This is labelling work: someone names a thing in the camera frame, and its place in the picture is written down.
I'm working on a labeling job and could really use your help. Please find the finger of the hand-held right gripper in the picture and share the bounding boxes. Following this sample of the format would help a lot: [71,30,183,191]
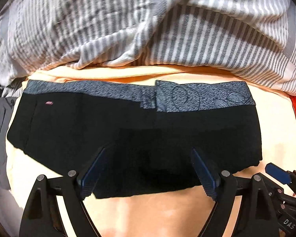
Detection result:
[265,162,293,184]

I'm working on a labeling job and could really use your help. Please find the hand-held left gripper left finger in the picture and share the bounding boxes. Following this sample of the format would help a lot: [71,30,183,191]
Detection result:
[19,148,106,237]

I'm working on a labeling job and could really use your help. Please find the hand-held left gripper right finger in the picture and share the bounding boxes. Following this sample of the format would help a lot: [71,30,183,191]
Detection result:
[191,148,280,237]

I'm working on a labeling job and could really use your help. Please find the black pants with patterned band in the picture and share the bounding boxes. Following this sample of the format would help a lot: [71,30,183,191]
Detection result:
[7,79,263,199]

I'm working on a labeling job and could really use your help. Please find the peach bed sheet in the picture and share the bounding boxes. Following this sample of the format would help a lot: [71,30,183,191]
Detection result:
[5,64,296,237]

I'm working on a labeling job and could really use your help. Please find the grey striped duvet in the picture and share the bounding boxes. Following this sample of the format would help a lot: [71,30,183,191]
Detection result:
[0,0,296,97]

